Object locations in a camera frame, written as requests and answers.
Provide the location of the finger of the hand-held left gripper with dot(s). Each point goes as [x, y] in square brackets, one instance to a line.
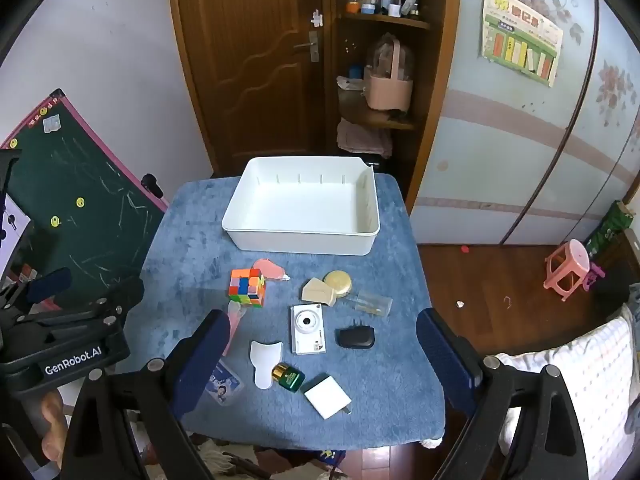
[50, 284]
[122, 292]

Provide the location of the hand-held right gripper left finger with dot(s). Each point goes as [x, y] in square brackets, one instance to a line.
[200, 360]

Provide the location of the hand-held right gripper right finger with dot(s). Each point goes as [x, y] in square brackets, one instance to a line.
[440, 355]

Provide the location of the white plastic scoop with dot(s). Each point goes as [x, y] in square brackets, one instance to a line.
[265, 357]

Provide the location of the colourful puzzle cube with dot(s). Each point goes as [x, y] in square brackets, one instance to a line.
[246, 287]

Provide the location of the black charger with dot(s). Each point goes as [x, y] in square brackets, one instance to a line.
[355, 337]

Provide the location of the green jar with gold lid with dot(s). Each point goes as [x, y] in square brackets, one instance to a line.
[290, 379]

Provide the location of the white compact camera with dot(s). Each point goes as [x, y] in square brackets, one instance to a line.
[307, 330]

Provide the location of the white square charger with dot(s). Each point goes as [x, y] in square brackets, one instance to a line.
[327, 396]

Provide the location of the white plastic bin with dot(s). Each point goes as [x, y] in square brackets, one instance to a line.
[300, 195]

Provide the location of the person's left hand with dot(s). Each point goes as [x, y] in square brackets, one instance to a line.
[54, 422]

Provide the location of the clear plastic box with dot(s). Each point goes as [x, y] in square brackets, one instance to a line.
[372, 303]

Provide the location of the black easel knob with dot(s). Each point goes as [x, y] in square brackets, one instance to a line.
[152, 186]

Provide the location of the pink small toy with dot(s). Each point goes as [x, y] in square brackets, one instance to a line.
[267, 267]

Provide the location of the gold round compact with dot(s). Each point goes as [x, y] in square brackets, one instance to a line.
[339, 281]

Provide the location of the beige trapezoid cap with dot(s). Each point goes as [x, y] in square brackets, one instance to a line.
[319, 291]

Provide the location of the white checked quilt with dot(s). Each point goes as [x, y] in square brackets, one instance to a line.
[590, 385]

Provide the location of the pink plastic stool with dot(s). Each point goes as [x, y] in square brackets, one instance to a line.
[567, 260]

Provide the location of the white paper note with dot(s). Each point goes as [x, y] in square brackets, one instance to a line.
[52, 123]

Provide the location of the small purple toy chair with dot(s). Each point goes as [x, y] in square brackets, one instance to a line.
[595, 275]

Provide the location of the flower print wardrobe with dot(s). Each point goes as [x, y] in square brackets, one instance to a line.
[500, 160]

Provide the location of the green printed package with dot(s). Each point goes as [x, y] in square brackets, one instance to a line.
[607, 230]

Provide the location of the pink folded towel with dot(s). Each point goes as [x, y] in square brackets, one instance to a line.
[362, 137]

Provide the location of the brown wooden door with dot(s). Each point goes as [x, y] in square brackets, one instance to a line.
[240, 60]

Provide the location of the brown wooden shelf unit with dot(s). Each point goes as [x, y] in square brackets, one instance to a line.
[435, 60]

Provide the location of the white door hook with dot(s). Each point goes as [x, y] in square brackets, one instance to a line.
[317, 19]

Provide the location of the green chalkboard with pink frame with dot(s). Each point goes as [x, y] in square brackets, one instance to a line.
[75, 170]

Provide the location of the wall poster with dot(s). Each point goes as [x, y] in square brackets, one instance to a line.
[520, 35]

